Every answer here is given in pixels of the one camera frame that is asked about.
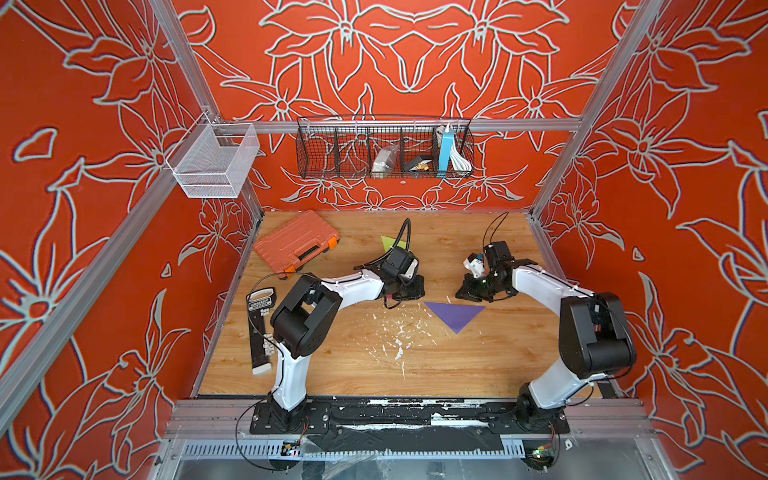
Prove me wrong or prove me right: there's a clear plastic bag in basket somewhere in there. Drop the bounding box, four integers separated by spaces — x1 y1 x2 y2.
371 145 399 179

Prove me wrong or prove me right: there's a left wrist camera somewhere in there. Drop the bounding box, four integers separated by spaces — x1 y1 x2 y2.
379 246 419 284

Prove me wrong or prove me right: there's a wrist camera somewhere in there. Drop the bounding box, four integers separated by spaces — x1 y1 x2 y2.
463 241 514 279
379 246 419 284

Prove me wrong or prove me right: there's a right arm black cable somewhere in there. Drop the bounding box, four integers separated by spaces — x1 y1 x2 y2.
481 211 510 247

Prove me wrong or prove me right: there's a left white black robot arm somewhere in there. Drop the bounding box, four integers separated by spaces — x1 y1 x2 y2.
267 269 425 431

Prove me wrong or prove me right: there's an orange plastic tool case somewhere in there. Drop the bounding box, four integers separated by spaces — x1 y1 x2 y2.
254 210 341 279

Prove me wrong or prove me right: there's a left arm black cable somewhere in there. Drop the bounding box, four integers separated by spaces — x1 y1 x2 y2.
386 218 414 253

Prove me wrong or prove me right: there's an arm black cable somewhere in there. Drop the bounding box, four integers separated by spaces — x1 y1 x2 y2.
386 218 414 253
481 211 510 247

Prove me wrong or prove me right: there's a light blue box in basket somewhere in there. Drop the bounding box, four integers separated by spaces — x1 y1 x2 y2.
436 126 454 178

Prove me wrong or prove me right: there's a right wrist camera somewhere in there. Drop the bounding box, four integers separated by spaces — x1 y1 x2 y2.
463 241 514 279

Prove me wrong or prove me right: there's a white cable in basket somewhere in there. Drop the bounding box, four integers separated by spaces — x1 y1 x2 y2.
449 139 474 176

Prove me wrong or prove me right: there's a black wire wall basket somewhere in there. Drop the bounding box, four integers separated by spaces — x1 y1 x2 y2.
296 115 476 180

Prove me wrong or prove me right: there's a purple square paper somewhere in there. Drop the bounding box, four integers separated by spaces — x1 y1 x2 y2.
425 302 484 334

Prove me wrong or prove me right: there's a black white bit holder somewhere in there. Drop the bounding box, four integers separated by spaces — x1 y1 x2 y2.
246 287 277 376

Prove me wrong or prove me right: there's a small black box in basket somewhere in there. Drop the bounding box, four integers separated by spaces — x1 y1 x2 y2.
403 155 433 174

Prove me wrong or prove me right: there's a clear acrylic wall bin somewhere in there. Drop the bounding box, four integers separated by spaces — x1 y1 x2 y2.
168 124 260 199

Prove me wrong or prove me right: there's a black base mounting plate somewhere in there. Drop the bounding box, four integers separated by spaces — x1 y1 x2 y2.
248 397 570 454

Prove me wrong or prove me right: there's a lime green square paper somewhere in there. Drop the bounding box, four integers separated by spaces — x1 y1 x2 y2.
381 236 407 252

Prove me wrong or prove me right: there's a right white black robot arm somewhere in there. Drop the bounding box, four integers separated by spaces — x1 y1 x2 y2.
456 261 636 431

